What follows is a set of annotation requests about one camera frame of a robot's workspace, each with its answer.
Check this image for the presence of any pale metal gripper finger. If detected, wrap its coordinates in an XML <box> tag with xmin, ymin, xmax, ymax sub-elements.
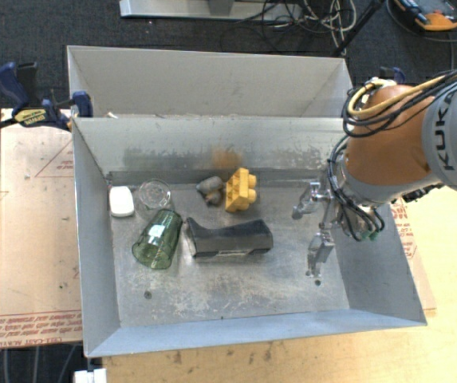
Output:
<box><xmin>305</xmin><ymin>231</ymin><xmax>336</xmax><ymax>278</ymax></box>
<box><xmin>291</xmin><ymin>180</ymin><xmax>332</xmax><ymax>220</ymax></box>

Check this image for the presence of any yellow toy brick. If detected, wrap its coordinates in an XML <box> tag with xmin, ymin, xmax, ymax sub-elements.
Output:
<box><xmin>224</xmin><ymin>167</ymin><xmax>258</xmax><ymax>214</ymax></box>

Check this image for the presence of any black curved block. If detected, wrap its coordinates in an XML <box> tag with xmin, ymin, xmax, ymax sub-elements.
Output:
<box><xmin>183</xmin><ymin>216</ymin><xmax>274</xmax><ymax>259</ymax></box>

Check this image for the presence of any grey toy animal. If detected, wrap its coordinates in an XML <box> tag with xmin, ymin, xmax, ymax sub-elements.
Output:
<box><xmin>195</xmin><ymin>176</ymin><xmax>226</xmax><ymax>206</ymax></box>

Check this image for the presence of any grey metal bin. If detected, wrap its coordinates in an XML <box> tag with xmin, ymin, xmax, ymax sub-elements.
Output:
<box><xmin>66</xmin><ymin>45</ymin><xmax>428</xmax><ymax>358</ymax></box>

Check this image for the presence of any clear glass cup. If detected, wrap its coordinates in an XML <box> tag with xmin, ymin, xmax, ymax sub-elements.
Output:
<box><xmin>136</xmin><ymin>179</ymin><xmax>173</xmax><ymax>219</ymax></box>

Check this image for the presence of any green glass tumbler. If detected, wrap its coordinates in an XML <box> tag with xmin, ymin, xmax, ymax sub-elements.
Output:
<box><xmin>131</xmin><ymin>208</ymin><xmax>184</xmax><ymax>270</ymax></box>

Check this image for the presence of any white soap bar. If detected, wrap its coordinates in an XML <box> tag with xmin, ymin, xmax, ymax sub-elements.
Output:
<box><xmin>108</xmin><ymin>185</ymin><xmax>136</xmax><ymax>218</ymax></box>

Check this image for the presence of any brown cardboard board, red print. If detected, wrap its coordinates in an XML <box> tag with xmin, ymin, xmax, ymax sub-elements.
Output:
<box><xmin>0</xmin><ymin>108</ymin><xmax>439</xmax><ymax>350</ymax></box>

